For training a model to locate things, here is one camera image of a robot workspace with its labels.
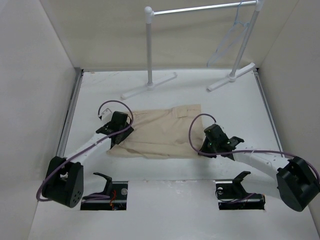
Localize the beige trousers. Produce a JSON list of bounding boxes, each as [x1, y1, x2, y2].
[[107, 104, 202, 159]]

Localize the light blue clothes hanger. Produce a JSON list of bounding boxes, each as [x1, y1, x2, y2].
[[206, 0, 250, 67]]

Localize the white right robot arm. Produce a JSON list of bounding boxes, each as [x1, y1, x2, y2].
[[200, 124, 320, 212]]

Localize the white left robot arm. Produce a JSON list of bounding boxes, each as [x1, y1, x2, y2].
[[36, 111, 134, 208]]

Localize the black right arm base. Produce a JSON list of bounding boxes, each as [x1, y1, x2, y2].
[[215, 171, 266, 211]]

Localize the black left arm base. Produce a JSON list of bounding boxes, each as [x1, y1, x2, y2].
[[80, 172, 129, 211]]

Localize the white clothes rack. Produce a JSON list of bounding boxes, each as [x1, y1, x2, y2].
[[120, 0, 265, 100]]

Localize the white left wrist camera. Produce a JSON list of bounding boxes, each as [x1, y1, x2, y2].
[[98, 108, 113, 123]]

